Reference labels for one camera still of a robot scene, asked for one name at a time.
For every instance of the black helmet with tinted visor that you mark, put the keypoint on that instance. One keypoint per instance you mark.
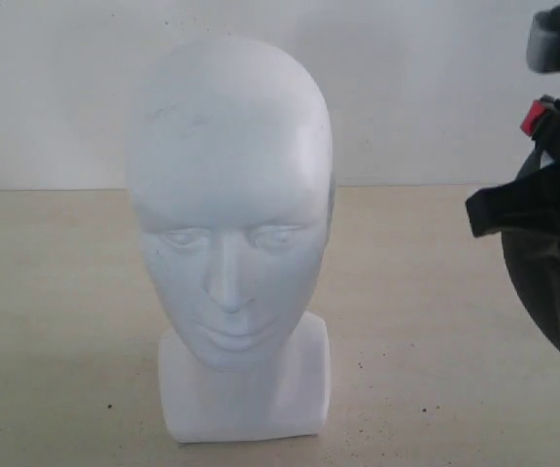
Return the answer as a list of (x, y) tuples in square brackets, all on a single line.
[(525, 214)]

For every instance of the white mannequin head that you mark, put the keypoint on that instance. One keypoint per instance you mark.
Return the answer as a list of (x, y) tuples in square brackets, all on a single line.
[(230, 174)]

